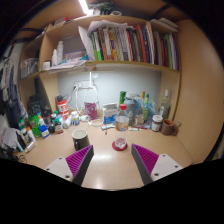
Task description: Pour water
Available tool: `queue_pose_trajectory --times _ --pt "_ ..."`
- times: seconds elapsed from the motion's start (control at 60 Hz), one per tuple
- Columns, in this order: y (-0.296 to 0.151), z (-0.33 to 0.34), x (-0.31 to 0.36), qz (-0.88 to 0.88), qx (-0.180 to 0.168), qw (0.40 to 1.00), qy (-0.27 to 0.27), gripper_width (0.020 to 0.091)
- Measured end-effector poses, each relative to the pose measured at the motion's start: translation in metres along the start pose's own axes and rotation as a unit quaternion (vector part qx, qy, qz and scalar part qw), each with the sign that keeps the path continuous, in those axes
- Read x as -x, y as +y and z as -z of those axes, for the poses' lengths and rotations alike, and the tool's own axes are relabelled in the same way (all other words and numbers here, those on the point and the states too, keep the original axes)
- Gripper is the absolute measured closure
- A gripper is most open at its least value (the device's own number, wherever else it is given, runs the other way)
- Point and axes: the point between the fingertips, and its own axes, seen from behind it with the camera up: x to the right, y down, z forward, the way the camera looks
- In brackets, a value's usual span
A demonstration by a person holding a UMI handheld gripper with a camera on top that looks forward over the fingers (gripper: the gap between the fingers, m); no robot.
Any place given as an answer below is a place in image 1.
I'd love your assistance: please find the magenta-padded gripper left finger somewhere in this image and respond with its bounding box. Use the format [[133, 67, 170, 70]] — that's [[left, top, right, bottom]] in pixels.
[[43, 144, 95, 187]]

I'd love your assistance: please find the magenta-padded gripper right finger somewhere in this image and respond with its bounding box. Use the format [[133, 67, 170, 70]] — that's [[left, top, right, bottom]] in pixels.
[[131, 143, 184, 186]]

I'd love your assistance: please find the black mug with white inside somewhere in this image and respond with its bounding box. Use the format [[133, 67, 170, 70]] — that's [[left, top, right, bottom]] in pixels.
[[71, 128, 91, 152]]

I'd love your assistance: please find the flat round red coaster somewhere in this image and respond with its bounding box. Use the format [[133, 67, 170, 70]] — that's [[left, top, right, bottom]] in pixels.
[[111, 140, 129, 152]]

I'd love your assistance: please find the brown jar with white lid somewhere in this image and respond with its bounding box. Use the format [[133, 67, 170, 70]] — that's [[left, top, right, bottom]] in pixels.
[[151, 114, 164, 132]]

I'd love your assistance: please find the brown mug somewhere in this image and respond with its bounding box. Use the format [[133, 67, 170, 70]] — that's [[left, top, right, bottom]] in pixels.
[[161, 119, 181, 136]]

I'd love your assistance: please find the white bottle with blue label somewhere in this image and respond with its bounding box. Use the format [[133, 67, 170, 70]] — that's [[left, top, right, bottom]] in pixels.
[[70, 110, 81, 127]]

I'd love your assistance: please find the white box with blue lid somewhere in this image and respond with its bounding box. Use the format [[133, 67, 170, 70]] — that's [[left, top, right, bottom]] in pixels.
[[39, 123, 51, 139]]

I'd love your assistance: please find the glass bottle with yellow cap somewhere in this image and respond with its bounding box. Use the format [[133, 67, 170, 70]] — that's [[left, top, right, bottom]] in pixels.
[[138, 91, 147, 125]]

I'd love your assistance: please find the magenta pouch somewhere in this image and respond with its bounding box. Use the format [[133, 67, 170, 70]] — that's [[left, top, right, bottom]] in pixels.
[[83, 101, 99, 121]]

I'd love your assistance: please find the slim bottle with green cap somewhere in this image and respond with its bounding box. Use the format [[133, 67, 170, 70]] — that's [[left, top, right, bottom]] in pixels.
[[143, 93, 150, 123]]

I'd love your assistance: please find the grey shaker bottle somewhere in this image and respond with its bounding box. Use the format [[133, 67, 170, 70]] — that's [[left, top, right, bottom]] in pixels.
[[123, 97, 137, 125]]

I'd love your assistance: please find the clear glass bottle white cap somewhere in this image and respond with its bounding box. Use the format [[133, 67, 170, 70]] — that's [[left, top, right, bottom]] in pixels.
[[159, 89, 172, 120]]

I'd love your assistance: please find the red and white canister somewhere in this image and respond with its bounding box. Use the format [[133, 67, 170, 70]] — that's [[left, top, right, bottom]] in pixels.
[[55, 98, 70, 121]]

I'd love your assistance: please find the white and blue carton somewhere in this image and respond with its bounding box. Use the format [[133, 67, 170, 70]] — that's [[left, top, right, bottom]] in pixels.
[[102, 102, 118, 126]]

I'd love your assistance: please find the tall green bottle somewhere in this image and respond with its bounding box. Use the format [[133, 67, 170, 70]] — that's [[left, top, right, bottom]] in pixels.
[[119, 90, 128, 108]]

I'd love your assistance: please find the black box appliance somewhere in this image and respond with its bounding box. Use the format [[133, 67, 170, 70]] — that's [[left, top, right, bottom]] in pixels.
[[27, 94, 43, 118]]

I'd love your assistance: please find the wooden shelf unit with books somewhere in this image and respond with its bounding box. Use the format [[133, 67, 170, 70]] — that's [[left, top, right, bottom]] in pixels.
[[18, 13, 183, 83]]

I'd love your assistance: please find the white wall power outlet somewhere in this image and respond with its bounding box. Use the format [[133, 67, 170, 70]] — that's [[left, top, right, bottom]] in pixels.
[[73, 80, 98, 89]]

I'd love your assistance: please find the white cable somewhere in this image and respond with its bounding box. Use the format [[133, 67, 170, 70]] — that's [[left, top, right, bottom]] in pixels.
[[74, 71, 100, 116]]

